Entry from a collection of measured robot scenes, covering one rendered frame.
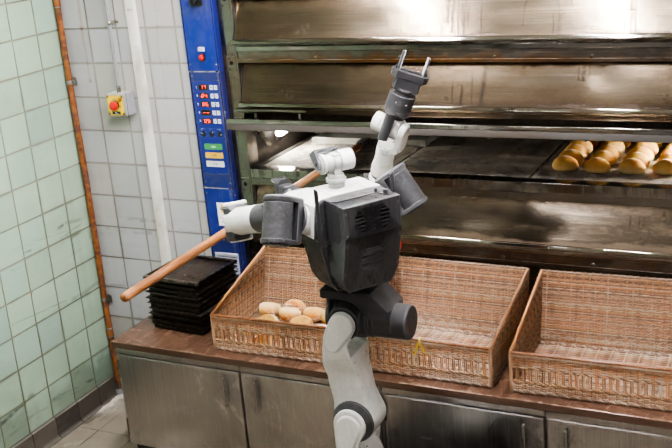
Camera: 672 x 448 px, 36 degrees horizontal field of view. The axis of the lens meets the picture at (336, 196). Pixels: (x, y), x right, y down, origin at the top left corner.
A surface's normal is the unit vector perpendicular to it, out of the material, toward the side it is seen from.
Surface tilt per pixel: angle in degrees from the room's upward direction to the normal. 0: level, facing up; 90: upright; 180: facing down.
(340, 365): 114
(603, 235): 70
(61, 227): 90
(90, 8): 90
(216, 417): 90
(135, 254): 90
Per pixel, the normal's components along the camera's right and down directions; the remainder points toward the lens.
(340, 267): -0.87, 0.22
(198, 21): -0.44, 0.29
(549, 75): -0.44, -0.05
